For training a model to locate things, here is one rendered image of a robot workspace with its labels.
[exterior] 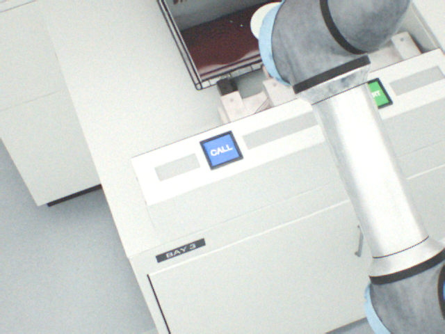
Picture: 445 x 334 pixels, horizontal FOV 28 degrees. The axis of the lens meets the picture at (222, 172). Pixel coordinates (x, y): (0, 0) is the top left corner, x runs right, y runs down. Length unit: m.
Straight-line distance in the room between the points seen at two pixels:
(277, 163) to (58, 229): 1.20
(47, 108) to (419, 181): 0.91
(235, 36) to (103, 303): 1.00
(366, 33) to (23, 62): 1.01
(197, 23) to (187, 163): 0.34
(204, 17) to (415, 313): 0.71
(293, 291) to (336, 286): 0.12
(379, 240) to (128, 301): 1.23
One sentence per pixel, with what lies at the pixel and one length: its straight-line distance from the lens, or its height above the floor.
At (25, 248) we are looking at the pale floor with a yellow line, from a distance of 2.53.
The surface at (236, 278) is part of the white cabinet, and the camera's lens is 1.75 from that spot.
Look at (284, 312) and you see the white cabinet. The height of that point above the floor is 0.32.
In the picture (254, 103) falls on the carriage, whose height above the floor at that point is 0.88.
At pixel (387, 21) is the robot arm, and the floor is 1.26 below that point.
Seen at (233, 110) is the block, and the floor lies 0.91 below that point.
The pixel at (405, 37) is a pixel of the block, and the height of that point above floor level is 0.91.
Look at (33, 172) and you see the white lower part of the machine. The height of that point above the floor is 0.24.
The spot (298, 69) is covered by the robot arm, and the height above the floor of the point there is 1.18.
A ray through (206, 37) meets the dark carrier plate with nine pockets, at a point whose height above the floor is 0.90.
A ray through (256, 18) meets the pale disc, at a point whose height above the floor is 0.90.
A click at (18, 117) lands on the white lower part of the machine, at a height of 0.48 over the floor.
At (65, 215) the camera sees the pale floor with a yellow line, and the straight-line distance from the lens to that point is 2.55.
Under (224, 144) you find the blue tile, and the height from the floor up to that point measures 0.96.
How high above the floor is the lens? 2.17
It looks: 59 degrees down
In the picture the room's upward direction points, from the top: 9 degrees counter-clockwise
